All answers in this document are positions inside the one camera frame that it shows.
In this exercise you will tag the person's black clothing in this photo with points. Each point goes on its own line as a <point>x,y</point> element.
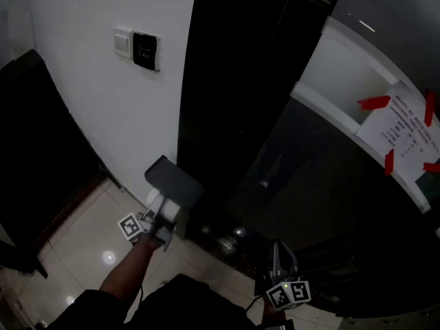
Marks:
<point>185,308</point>

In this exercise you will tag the white paper notice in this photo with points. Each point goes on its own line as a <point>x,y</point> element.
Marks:
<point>405,129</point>

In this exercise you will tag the black stepped shelf unit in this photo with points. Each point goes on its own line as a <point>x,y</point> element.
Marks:
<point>38,150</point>

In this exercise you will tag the black framed glass double door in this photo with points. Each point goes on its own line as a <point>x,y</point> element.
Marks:
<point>233,98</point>

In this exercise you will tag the metal door floor latch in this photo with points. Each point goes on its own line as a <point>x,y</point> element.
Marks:
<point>221,239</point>

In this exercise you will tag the person's left forearm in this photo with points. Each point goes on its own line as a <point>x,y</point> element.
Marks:
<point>127,270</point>

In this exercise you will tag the white wall switch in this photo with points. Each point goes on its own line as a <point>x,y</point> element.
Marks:
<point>123,43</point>

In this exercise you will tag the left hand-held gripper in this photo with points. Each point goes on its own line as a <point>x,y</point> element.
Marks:
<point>130,227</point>

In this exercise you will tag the person's right forearm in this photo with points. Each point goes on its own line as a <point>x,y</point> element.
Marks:
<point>274,315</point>

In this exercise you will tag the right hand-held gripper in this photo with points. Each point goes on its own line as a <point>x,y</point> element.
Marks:
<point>288,294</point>

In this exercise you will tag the red tape strip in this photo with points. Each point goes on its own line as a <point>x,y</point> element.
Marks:
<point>432,167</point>
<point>374,102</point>
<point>429,108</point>
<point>389,162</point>

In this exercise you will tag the black rectangular plastic device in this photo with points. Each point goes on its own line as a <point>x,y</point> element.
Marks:
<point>175,181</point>

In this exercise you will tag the black exit button panel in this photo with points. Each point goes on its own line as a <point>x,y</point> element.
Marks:
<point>146,52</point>

